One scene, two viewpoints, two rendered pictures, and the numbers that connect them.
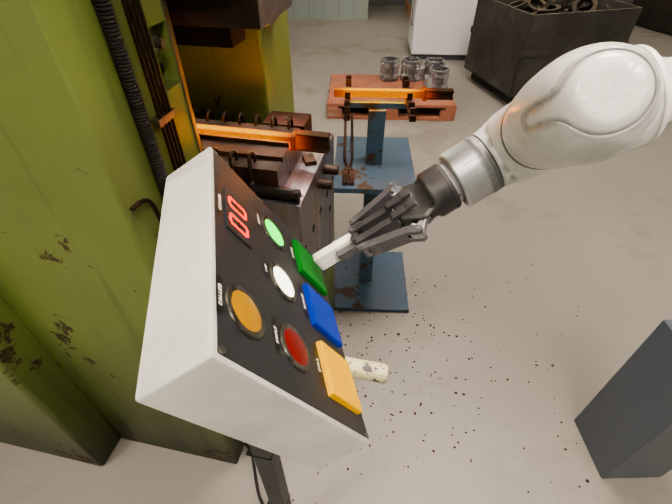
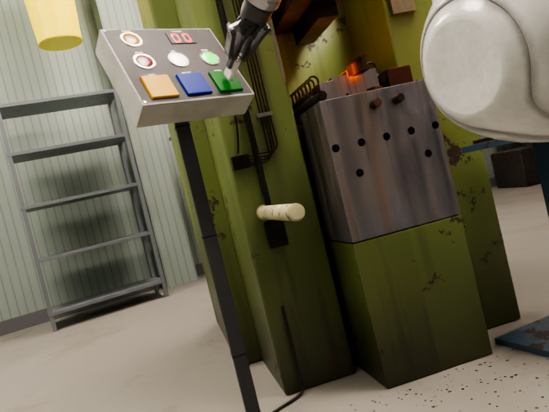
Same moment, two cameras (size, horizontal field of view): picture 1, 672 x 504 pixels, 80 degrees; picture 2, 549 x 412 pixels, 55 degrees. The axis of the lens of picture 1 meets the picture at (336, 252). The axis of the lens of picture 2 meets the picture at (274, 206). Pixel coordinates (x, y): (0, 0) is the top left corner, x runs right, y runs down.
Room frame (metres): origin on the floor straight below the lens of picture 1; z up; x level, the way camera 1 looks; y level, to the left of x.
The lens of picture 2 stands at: (-0.08, -1.31, 0.69)
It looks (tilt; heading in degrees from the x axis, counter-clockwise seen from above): 2 degrees down; 67
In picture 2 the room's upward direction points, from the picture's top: 14 degrees counter-clockwise
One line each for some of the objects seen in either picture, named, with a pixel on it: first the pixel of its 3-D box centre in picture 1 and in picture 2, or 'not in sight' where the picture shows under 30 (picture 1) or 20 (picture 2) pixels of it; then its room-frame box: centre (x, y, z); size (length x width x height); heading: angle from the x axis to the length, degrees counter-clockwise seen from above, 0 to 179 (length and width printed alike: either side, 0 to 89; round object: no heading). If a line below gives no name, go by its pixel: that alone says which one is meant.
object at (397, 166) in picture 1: (373, 162); (544, 131); (1.38, -0.15, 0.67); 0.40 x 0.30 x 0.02; 177
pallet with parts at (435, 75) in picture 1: (389, 85); not in sight; (3.61, -0.48, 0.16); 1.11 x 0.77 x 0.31; 91
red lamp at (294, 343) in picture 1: (295, 347); (144, 60); (0.25, 0.04, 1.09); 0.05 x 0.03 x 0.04; 168
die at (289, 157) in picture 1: (212, 150); (329, 98); (0.94, 0.32, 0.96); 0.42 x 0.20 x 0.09; 78
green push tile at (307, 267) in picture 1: (307, 268); (225, 82); (0.46, 0.05, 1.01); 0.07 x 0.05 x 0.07; 13
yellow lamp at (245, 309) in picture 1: (245, 311); (131, 39); (0.24, 0.09, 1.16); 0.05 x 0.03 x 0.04; 168
